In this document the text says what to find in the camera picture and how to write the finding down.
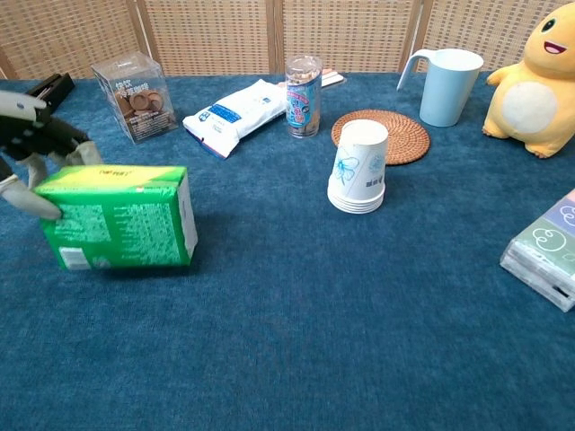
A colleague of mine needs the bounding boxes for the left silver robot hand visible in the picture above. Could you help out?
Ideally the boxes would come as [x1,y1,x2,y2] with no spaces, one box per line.
[0,89,103,221]

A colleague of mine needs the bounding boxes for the green tissue pack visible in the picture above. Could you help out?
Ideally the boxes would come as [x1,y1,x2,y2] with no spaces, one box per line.
[34,164,199,271]

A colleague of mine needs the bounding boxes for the pastel pocket tissue multipack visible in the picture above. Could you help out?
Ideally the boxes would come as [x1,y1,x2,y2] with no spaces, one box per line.
[499,188,575,313]

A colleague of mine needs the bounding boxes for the black stapler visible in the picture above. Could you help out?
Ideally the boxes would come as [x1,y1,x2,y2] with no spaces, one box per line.
[24,72,76,113]

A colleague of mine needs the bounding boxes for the clear box of coffee capsules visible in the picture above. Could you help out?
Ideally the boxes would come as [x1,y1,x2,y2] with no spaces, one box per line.
[91,50,180,145]

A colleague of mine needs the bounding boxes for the white blue snack bag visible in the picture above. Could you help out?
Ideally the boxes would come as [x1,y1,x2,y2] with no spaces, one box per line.
[181,78,288,161]

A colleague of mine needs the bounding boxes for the woven rattan folding screen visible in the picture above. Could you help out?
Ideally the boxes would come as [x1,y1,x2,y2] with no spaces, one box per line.
[0,0,575,81]

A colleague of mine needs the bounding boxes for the clear snack cylinder jar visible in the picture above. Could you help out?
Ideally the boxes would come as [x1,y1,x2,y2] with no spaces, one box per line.
[285,55,323,140]

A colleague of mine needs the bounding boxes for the blue table mat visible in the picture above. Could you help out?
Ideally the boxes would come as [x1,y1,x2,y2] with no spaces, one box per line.
[0,71,575,431]

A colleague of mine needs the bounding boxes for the red white striped packet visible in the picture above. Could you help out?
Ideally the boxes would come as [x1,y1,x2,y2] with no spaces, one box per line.
[276,66,346,89]

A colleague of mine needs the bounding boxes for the stacked white paper cups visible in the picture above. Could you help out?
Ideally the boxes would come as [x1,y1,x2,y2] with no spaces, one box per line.
[326,119,389,216]

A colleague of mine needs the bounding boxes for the round woven rattan coaster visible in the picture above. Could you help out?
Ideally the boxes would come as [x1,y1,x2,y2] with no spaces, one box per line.
[331,109,431,166]

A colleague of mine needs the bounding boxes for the yellow plush toy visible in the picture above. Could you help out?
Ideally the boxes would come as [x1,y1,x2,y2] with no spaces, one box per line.
[482,3,575,160]

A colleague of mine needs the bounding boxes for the light blue handled mug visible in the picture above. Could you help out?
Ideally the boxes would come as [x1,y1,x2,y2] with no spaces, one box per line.
[396,48,485,128]

